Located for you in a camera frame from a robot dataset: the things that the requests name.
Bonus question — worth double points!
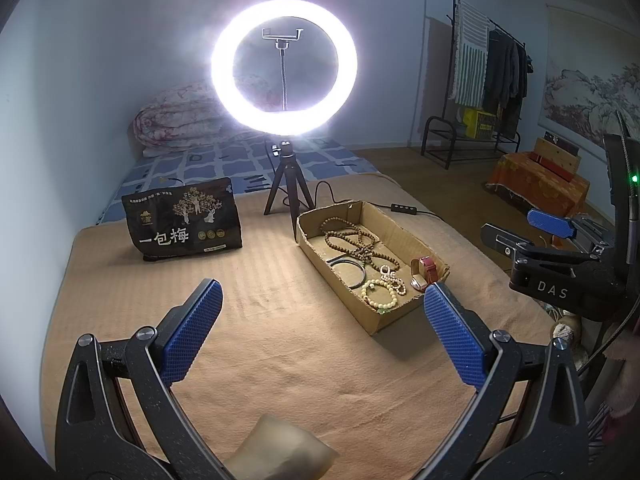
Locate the black clothes rack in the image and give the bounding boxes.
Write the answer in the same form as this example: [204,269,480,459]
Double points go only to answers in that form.
[420,0,528,168]

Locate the black snack bag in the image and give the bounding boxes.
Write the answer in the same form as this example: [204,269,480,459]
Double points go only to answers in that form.
[121,176,244,262]

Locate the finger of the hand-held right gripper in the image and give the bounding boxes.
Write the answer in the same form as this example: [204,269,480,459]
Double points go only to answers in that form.
[481,224,597,268]
[527,208,609,247]

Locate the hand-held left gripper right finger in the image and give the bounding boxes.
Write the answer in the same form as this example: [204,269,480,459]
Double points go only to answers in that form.
[415,281,591,480]

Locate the black bangle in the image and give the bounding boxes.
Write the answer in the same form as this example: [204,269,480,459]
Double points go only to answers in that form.
[327,256,367,289]

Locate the beige fuzzy object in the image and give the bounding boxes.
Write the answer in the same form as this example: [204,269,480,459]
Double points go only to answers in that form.
[550,310,591,367]

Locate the ring light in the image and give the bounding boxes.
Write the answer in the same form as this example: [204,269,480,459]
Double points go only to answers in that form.
[210,0,359,137]

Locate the striped towel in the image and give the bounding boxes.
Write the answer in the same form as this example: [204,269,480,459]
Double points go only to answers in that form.
[450,0,491,108]

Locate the cardboard box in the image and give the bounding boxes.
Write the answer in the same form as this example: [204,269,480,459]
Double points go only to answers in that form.
[296,200,451,336]

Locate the white pearl bracelet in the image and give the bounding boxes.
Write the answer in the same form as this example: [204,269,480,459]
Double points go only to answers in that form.
[378,265,407,295]

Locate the red strap watch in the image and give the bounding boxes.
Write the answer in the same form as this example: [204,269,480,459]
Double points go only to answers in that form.
[410,256,440,293]

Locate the landscape wall scroll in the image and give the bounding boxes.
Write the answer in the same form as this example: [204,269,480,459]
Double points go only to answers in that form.
[537,2,640,163]

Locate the folded floral quilt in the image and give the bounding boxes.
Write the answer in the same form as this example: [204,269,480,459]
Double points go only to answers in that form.
[132,80,261,158]

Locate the yellow box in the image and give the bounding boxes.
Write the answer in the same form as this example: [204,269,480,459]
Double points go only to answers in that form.
[462,107,497,139]

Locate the tan pouch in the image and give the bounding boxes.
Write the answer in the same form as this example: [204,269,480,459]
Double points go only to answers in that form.
[220,414,341,480]

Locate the black cable with switch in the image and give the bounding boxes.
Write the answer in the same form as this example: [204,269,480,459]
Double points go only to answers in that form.
[312,180,483,222]

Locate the orange cloth covered table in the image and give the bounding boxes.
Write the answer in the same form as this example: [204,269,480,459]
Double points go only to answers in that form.
[485,151,591,218]

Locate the wooden box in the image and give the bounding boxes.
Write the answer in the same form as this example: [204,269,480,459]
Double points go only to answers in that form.
[531,131,582,183]

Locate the blue checkered bedsheet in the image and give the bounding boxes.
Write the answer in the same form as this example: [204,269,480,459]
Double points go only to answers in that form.
[97,135,386,226]

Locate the phone holder on gooseneck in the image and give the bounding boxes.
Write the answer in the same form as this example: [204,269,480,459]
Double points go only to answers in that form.
[261,26,304,111]

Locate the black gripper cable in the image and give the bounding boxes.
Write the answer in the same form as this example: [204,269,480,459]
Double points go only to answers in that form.
[577,110,640,376]

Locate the brown wooden bead necklace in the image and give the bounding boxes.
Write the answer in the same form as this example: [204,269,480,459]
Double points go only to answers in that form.
[320,216,401,273]

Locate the dark hanging clothes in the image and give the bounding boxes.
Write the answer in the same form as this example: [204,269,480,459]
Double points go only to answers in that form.
[482,27,530,138]

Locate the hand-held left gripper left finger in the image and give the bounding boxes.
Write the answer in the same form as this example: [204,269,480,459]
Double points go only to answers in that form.
[55,278,236,480]

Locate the pale green bead bracelet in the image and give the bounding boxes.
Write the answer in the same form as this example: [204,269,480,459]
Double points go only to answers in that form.
[361,279,403,309]

